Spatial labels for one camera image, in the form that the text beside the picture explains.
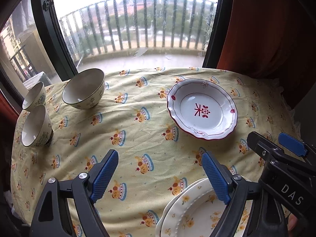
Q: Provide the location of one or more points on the white red-rimmed plate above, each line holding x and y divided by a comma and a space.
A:
202, 109

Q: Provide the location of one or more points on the large cream patterned bowl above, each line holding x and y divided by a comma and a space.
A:
85, 89

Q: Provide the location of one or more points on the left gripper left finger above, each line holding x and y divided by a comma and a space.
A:
52, 214

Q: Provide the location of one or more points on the black window frame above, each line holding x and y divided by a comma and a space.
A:
32, 42

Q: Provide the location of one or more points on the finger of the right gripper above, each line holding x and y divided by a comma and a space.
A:
299, 148
262, 146

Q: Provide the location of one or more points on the balcony metal railing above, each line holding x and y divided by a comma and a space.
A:
114, 26

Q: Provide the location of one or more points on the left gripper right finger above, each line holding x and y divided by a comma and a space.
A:
232, 189

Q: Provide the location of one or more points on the yellow crown-print tablecloth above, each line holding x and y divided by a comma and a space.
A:
157, 160

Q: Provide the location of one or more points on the small cream bowl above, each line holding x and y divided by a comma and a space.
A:
36, 96
37, 129

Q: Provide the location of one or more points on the person's hand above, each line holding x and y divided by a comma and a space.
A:
293, 227

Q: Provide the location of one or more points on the red curtain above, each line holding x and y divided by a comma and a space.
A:
8, 113
273, 39

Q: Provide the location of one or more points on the red curtain left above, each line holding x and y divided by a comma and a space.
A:
8, 113

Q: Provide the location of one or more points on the red curtain right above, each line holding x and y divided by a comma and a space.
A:
273, 39

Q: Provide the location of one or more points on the white air conditioner unit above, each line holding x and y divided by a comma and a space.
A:
40, 77

